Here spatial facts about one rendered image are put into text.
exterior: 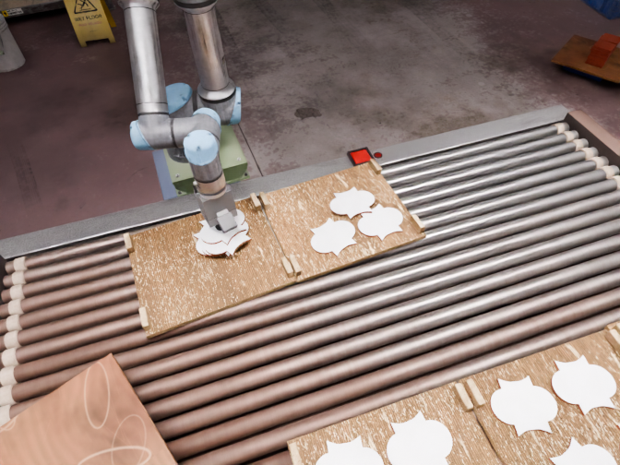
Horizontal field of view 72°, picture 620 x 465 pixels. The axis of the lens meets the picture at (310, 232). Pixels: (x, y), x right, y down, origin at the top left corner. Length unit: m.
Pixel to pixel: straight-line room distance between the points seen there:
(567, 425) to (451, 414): 0.25
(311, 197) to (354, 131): 1.80
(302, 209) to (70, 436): 0.82
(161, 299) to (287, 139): 2.04
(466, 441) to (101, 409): 0.77
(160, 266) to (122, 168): 1.90
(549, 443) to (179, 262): 1.00
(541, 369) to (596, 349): 0.16
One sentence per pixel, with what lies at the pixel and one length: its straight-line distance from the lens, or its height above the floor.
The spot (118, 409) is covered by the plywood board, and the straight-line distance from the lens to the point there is 1.02.
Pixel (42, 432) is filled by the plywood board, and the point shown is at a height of 1.04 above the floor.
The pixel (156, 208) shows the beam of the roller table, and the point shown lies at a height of 0.92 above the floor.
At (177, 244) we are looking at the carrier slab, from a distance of 1.32.
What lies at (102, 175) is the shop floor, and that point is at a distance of 3.14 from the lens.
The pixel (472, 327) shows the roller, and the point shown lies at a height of 0.92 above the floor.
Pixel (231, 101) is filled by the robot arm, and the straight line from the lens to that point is 1.41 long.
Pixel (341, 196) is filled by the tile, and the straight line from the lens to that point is 1.37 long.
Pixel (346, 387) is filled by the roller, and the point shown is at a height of 0.92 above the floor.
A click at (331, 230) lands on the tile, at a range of 1.28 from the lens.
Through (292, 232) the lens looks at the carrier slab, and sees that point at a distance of 1.28.
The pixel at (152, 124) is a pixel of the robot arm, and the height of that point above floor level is 1.28.
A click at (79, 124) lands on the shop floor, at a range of 3.67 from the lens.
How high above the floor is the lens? 1.94
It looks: 51 degrees down
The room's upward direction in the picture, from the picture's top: 2 degrees counter-clockwise
